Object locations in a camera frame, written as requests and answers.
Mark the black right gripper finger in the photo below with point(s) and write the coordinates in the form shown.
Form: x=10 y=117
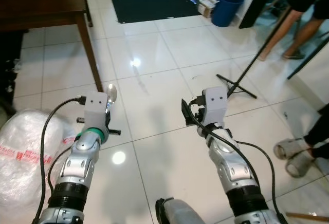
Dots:
x=185 y=109

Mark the shiny metal spoon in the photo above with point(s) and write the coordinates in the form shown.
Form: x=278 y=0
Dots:
x=111 y=93

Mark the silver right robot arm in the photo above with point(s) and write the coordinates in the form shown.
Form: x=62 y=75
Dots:
x=231 y=167

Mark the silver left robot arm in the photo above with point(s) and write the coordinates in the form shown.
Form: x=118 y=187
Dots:
x=77 y=167

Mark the black tripod stand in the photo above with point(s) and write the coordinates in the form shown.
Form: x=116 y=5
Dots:
x=237 y=87

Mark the person leg black trousers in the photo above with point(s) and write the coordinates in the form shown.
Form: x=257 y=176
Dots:
x=318 y=131

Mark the clear plastic bag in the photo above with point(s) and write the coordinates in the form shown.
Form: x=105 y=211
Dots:
x=25 y=157

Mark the grey slipper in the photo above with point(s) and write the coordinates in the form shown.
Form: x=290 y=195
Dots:
x=289 y=148
x=298 y=166

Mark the small carton box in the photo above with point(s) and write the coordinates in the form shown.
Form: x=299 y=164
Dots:
x=206 y=8

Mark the grey right robot leg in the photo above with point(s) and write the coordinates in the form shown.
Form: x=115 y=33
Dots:
x=180 y=212

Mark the blue bucket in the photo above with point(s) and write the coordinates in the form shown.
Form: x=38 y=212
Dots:
x=227 y=8

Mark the dark mat with white line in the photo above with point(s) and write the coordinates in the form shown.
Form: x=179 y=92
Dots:
x=154 y=5

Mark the dark wooden table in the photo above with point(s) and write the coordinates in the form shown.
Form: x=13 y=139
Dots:
x=41 y=3

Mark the bare legs of standing person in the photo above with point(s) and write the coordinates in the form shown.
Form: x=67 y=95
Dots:
x=303 y=29

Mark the wooden stick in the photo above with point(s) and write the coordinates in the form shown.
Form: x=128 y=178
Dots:
x=308 y=217

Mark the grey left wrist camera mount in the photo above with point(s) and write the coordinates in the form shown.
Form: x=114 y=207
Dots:
x=95 y=110

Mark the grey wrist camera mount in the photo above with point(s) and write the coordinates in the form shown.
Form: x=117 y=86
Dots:
x=95 y=110
x=215 y=103

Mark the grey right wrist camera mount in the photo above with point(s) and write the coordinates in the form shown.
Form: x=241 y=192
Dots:
x=215 y=103

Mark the black door frame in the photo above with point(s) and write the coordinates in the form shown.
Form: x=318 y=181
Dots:
x=259 y=3

